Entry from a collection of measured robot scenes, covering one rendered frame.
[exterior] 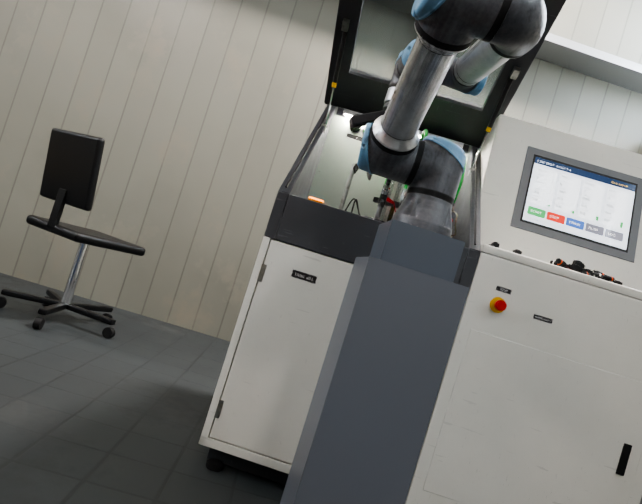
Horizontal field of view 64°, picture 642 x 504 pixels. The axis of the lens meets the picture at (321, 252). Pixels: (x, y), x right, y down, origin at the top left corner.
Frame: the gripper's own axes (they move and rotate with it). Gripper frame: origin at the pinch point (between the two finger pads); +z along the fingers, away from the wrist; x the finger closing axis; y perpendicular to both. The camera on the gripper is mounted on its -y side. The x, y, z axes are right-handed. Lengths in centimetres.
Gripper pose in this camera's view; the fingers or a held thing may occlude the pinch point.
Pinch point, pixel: (367, 174)
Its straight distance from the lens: 141.7
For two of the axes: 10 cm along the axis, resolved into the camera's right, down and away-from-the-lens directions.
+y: 9.5, 3.0, 0.5
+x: -0.6, 0.2, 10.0
